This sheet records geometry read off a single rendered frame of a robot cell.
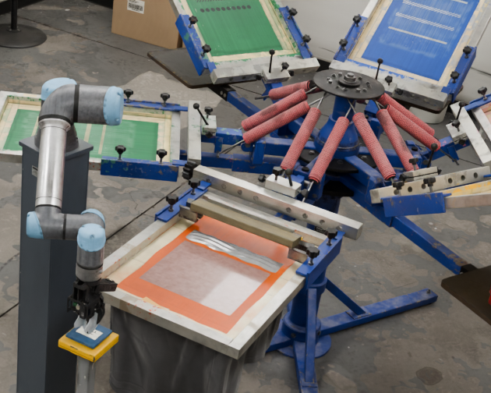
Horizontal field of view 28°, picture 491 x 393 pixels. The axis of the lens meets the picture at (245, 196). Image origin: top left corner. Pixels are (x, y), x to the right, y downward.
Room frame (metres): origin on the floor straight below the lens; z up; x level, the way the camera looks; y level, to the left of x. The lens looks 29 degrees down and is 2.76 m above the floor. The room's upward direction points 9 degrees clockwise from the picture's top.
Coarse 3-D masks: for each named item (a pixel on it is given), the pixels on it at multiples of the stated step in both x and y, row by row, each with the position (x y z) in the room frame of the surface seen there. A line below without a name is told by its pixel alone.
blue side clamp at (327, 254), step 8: (336, 240) 3.01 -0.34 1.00; (320, 248) 2.94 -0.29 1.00; (328, 248) 2.95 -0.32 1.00; (336, 248) 2.98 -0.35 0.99; (320, 256) 2.89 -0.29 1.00; (328, 256) 2.91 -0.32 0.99; (336, 256) 3.00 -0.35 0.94; (304, 264) 2.82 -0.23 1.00; (320, 264) 2.85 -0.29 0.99; (328, 264) 2.93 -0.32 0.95; (296, 272) 2.77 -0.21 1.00; (304, 272) 2.77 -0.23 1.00; (312, 272) 2.78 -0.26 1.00; (320, 272) 2.86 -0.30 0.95; (312, 280) 2.79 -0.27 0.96; (304, 288) 2.76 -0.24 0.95
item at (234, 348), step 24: (264, 216) 3.13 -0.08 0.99; (144, 240) 2.84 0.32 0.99; (312, 240) 3.04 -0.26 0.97; (120, 264) 2.71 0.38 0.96; (288, 288) 2.68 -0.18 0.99; (144, 312) 2.44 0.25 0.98; (168, 312) 2.45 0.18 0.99; (264, 312) 2.52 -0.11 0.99; (192, 336) 2.38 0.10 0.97; (216, 336) 2.36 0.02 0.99; (240, 336) 2.38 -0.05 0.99
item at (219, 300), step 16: (256, 240) 3.01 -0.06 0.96; (272, 256) 2.92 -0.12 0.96; (224, 272) 2.77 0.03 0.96; (240, 272) 2.78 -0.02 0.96; (256, 272) 2.80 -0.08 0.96; (272, 272) 2.81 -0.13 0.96; (208, 288) 2.66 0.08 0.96; (224, 288) 2.68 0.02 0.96; (240, 288) 2.69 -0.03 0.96; (256, 288) 2.70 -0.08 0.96; (176, 304) 2.54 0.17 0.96; (192, 304) 2.56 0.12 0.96; (208, 304) 2.57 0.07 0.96; (224, 304) 2.58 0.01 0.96; (240, 304) 2.60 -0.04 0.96; (208, 320) 2.48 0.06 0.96; (224, 320) 2.50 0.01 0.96
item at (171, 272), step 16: (208, 224) 3.07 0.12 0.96; (224, 224) 3.09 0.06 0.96; (176, 240) 2.92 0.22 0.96; (224, 240) 2.97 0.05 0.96; (240, 240) 2.99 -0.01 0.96; (160, 256) 2.81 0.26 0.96; (176, 256) 2.82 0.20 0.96; (192, 256) 2.84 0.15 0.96; (208, 256) 2.85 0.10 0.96; (224, 256) 2.87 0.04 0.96; (144, 272) 2.70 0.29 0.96; (160, 272) 2.71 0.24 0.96; (176, 272) 2.72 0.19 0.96; (192, 272) 2.74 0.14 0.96; (208, 272) 2.75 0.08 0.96; (128, 288) 2.59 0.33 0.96; (144, 288) 2.61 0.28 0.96; (160, 288) 2.62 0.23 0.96; (176, 288) 2.63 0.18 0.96; (192, 288) 2.65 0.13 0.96; (160, 304) 2.53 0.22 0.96
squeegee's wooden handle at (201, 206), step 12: (192, 204) 3.01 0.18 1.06; (204, 204) 3.02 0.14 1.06; (216, 216) 2.97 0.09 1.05; (228, 216) 2.96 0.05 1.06; (240, 216) 2.98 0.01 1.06; (240, 228) 2.93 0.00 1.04; (252, 228) 2.92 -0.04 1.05; (264, 228) 2.91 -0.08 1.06; (276, 228) 2.94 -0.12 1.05; (276, 240) 2.88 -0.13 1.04; (288, 240) 2.86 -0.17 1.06; (300, 240) 2.92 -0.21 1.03
